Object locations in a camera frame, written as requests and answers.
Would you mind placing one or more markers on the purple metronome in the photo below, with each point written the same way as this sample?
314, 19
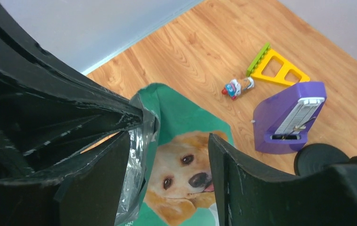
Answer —
281, 122

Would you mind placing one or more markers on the yellow green toy triangle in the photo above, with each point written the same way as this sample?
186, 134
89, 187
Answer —
269, 66

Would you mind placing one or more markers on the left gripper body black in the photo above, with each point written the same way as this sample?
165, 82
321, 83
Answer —
49, 112

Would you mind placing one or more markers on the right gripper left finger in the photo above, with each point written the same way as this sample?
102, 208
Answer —
81, 191

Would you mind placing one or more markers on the small toy figure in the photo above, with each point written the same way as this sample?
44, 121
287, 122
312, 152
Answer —
236, 86

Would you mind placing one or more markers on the green pet food bag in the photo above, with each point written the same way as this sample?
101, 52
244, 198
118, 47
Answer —
168, 179

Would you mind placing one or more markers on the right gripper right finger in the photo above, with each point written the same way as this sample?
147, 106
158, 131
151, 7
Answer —
251, 193

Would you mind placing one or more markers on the black round-base mic stand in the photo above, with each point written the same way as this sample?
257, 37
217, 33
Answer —
316, 157

